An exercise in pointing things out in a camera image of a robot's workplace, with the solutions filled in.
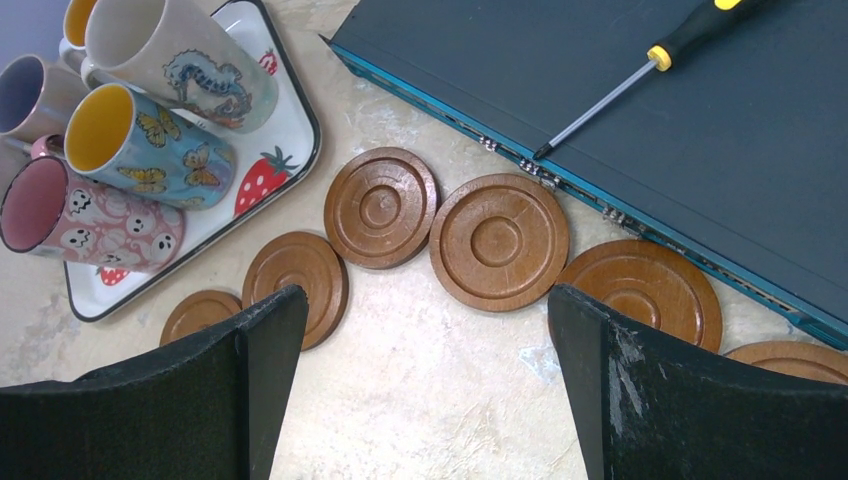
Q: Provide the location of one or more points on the wooden coaster one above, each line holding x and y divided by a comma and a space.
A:
380, 207

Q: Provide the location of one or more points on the pink inside dark mug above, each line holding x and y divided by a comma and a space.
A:
51, 211

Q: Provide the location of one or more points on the wooden coaster four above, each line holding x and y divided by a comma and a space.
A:
799, 359

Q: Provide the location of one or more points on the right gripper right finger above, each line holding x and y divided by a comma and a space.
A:
648, 405

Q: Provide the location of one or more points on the blue mug orange inside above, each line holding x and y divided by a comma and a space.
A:
125, 139

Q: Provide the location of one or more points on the yellow black screwdriver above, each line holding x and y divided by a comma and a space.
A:
707, 21

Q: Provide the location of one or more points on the wooden coaster three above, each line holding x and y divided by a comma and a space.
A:
651, 284

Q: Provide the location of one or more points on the white strawberry tray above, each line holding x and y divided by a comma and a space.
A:
270, 161

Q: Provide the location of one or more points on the white floral mug orange inside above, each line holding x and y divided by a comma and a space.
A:
72, 46

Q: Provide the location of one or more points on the cream white mug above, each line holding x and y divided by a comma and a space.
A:
181, 57

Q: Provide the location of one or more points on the wooden coaster five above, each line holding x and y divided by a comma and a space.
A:
309, 261

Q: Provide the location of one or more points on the purple inside pink mug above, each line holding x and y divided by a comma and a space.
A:
38, 99

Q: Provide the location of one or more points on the dark blue network switch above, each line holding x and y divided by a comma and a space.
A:
735, 158

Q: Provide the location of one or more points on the wooden coaster two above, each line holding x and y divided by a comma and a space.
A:
499, 242

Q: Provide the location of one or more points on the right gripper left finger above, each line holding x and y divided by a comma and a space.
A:
207, 406

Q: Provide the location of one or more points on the wooden coaster six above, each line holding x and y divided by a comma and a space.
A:
197, 312

